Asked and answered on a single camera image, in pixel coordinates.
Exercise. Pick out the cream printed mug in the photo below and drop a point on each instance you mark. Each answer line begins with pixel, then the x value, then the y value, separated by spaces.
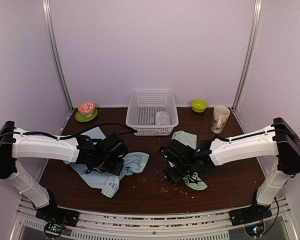
pixel 219 119

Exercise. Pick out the left aluminium frame post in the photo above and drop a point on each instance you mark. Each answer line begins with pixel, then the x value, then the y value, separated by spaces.
pixel 55 53

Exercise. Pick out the lime green bowl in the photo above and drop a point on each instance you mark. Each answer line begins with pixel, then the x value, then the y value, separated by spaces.
pixel 198 105

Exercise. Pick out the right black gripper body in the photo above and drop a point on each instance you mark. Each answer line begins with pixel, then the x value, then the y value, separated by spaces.
pixel 184 171

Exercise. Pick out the light blue towel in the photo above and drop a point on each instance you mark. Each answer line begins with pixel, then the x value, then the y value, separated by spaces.
pixel 107 178

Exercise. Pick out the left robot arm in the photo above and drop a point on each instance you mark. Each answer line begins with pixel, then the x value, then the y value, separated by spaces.
pixel 105 155

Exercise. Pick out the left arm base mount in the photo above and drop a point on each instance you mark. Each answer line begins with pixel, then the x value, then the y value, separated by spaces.
pixel 55 226

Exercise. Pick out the red patterned bowl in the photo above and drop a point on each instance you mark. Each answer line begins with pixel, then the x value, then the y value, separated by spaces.
pixel 87 108

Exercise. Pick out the rolled grey towel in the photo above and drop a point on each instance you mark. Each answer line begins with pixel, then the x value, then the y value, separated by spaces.
pixel 162 118

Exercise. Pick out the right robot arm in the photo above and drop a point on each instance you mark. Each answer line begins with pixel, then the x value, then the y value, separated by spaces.
pixel 278 140

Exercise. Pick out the right aluminium frame post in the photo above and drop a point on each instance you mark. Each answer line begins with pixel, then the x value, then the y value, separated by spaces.
pixel 251 47

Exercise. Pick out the aluminium frame post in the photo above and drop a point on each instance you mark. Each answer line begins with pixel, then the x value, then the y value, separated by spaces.
pixel 55 53
pixel 251 47

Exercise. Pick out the front aluminium rail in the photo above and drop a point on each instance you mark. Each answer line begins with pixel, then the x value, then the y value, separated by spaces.
pixel 213 225

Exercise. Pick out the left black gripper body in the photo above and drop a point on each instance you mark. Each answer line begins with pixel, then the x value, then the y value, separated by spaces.
pixel 105 165

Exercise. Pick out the white plastic basket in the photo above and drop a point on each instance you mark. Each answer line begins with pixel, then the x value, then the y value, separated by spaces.
pixel 142 108

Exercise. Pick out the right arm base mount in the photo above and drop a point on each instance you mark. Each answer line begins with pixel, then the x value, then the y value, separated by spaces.
pixel 252 219

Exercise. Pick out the green plate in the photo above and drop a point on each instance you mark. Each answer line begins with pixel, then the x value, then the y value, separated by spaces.
pixel 86 118

